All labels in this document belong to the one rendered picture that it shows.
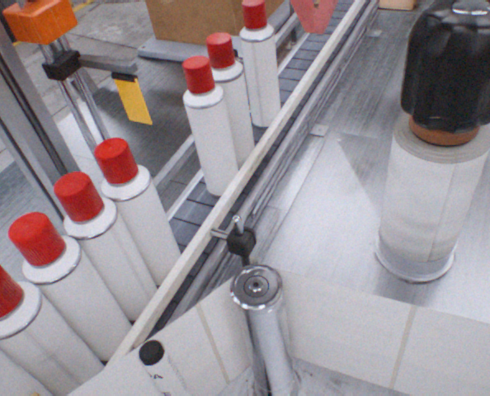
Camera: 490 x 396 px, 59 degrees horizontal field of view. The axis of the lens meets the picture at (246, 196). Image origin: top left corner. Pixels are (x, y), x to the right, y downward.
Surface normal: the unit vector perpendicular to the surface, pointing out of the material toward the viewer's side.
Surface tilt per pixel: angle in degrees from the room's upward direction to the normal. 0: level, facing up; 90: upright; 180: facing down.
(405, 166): 90
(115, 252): 90
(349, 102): 0
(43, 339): 90
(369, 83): 0
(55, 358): 90
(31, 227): 3
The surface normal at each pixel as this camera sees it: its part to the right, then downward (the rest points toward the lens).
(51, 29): 0.89, 0.23
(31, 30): -0.44, 0.68
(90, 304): 0.70, 0.44
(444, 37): -0.70, 0.14
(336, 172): -0.13, -0.69
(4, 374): 0.99, -0.09
